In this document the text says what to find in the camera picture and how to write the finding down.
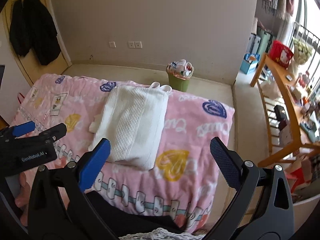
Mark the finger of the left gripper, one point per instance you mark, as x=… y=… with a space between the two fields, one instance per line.
x=17 y=131
x=52 y=134

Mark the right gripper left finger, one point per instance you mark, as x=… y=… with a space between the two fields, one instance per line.
x=58 y=207

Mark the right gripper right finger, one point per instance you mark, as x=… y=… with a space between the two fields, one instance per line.
x=262 y=206

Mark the white knit sweater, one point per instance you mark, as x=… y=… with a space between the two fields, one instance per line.
x=132 y=119

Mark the wooden door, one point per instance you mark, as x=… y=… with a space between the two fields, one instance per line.
x=29 y=65

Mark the pink patterned bed quilt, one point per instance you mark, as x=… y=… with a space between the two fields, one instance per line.
x=160 y=162

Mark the black hanging coat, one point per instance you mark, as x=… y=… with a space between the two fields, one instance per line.
x=32 y=27

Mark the green trash bin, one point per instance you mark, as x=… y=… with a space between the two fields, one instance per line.
x=179 y=74

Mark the blue storage box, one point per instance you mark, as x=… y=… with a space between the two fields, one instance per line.
x=249 y=63

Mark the red hello kitty box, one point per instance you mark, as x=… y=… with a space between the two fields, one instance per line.
x=280 y=54

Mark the white wall socket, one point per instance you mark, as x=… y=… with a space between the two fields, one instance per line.
x=112 y=44

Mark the white double wall switch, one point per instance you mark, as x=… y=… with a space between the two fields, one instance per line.
x=133 y=45

